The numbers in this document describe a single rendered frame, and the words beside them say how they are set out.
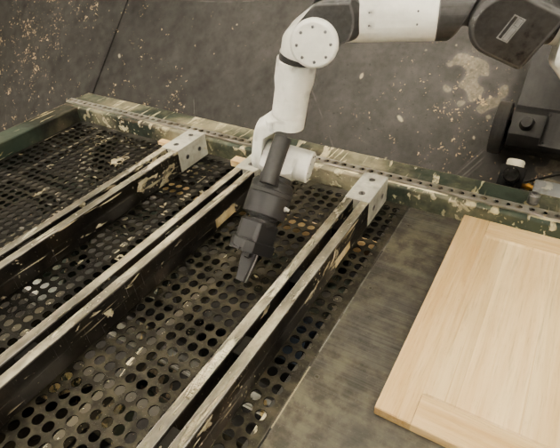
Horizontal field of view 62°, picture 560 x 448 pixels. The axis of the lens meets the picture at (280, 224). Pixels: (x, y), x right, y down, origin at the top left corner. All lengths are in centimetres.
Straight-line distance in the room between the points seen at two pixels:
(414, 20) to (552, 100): 125
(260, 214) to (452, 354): 43
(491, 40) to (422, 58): 148
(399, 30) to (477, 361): 55
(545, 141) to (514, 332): 109
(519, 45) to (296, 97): 35
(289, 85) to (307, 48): 9
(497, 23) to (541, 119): 116
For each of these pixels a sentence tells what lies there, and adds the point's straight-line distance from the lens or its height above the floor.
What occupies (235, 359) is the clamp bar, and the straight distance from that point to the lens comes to 80.
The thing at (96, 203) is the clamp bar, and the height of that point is 125.
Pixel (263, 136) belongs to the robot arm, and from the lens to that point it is 91.
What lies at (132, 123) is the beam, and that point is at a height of 91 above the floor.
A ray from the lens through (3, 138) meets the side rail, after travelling 176.
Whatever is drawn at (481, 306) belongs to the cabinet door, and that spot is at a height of 111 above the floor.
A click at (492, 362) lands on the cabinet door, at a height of 120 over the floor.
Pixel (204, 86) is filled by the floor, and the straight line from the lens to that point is 269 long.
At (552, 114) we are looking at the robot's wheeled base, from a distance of 195.
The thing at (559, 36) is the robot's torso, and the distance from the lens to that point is 83.
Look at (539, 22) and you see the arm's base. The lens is 79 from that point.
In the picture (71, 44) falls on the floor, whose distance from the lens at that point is 353.
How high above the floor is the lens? 207
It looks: 64 degrees down
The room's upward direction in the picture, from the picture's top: 82 degrees counter-clockwise
